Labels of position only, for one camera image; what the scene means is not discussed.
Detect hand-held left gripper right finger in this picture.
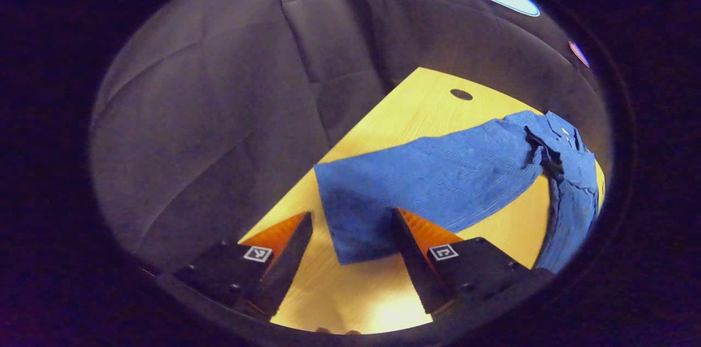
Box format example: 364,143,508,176
391,207,554,315

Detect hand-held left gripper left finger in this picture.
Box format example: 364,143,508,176
164,212,314,320

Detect blue corduroy jacket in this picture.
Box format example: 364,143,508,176
313,110,601,274

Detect black backdrop cloth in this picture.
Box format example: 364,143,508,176
89,0,613,274

